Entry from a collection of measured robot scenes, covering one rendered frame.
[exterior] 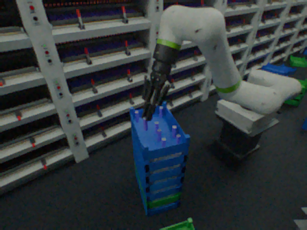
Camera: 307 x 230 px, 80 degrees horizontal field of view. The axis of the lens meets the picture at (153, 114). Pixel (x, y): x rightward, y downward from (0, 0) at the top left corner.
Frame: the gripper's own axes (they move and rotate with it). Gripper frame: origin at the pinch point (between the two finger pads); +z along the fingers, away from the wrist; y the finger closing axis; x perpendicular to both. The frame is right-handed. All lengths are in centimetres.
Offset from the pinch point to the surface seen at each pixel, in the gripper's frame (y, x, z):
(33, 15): 57, 25, -23
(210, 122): 11, -112, 20
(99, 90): 57, -16, 9
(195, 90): 44, -128, -2
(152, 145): -2.9, -6.5, 15.5
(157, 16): 47, -40, -47
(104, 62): 53, -13, -10
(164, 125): 2.5, -19.5, 9.3
